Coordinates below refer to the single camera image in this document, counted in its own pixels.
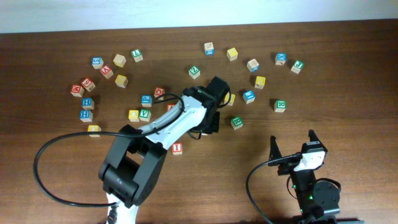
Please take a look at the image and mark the green Z letter block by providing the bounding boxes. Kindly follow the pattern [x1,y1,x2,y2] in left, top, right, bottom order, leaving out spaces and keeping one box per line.
[188,66,201,79]

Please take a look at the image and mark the red A letter block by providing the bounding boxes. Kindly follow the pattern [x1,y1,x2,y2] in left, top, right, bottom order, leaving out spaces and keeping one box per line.
[167,104,175,111]

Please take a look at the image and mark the yellow O letter block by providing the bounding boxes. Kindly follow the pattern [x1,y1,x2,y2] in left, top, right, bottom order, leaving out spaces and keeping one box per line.
[128,110,140,122]

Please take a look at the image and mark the green L letter block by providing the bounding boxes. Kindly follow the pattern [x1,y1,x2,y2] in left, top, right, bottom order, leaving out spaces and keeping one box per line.
[131,49,143,62]

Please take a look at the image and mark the yellow block right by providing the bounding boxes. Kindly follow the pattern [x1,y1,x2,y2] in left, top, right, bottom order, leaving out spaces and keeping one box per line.
[254,76,266,89]

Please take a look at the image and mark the blue K letter block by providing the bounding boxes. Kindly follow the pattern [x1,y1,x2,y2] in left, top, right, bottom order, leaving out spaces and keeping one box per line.
[275,52,287,65]

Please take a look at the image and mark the green R letter block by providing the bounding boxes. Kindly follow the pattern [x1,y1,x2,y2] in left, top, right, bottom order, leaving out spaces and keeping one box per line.
[231,116,244,130]

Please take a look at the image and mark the green J letter block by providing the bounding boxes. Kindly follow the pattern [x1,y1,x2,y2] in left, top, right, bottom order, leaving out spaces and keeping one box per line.
[290,60,305,74]

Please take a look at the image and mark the yellow D letter block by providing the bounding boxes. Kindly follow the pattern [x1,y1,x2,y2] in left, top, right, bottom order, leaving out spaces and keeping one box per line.
[87,125,101,138]

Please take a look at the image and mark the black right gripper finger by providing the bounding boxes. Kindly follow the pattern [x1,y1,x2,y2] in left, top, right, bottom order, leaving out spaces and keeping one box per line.
[269,136,282,161]
[307,129,323,146]

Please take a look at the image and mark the blue H letter block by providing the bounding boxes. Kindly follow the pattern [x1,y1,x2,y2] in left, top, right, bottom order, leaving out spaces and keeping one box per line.
[79,110,93,122]

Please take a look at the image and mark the blue 5 number block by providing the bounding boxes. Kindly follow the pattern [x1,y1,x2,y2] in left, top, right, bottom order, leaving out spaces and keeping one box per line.
[91,57,104,70]

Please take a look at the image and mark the blue H block upper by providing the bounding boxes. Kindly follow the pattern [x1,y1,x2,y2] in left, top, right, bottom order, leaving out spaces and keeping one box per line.
[81,98,95,110]

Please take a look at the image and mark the blue I letter block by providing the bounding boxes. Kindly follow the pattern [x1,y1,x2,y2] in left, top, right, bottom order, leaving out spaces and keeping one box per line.
[243,90,256,104]

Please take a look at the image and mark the green R block right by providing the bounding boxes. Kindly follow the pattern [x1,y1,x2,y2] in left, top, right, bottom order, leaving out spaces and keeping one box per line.
[274,100,286,113]

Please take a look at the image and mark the red Q letter block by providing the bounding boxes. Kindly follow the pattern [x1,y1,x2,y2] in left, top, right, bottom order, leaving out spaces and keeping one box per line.
[154,87,165,100]

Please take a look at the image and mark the blue sided wood block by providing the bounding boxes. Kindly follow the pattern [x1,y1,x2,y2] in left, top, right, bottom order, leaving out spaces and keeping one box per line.
[204,42,215,55]

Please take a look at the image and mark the yellow E letter block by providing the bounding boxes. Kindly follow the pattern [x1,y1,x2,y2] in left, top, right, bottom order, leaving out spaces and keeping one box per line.
[224,93,235,106]

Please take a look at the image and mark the yellow G letter block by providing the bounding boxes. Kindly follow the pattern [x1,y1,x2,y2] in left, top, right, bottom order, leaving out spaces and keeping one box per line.
[115,75,128,88]

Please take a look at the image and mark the blue P letter block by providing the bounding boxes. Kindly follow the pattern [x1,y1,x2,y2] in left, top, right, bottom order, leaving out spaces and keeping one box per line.
[141,95,152,107]

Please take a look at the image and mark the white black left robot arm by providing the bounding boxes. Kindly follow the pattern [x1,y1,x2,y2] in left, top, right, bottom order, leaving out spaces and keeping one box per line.
[98,77,230,223]

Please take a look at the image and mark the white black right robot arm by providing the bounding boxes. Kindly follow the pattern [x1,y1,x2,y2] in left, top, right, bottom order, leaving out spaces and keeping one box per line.
[269,129,364,223]

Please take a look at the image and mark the green V letter block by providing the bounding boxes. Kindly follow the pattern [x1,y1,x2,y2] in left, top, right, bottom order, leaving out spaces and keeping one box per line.
[139,109,151,122]

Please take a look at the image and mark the plain wood yellow block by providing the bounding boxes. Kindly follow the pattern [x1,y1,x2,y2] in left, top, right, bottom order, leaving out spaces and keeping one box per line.
[113,54,126,68]

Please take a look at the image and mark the yellow block top centre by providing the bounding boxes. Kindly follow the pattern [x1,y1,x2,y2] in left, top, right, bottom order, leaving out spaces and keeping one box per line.
[226,47,238,61]

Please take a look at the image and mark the wood block blue D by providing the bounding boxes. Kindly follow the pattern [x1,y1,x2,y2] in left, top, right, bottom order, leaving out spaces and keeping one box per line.
[247,59,259,72]

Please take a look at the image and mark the red I letter block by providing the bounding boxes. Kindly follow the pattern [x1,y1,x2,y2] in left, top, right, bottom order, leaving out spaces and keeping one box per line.
[172,142,183,155]

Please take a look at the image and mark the red 6 number block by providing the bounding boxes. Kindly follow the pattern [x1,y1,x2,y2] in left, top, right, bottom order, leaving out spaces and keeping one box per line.
[81,78,96,91]

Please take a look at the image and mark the red M letter block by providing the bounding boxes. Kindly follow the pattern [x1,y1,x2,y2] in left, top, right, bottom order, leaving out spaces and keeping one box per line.
[70,85,85,97]

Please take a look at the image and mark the red A block upper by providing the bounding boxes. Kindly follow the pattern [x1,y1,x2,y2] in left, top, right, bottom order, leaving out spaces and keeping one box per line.
[100,65,114,79]

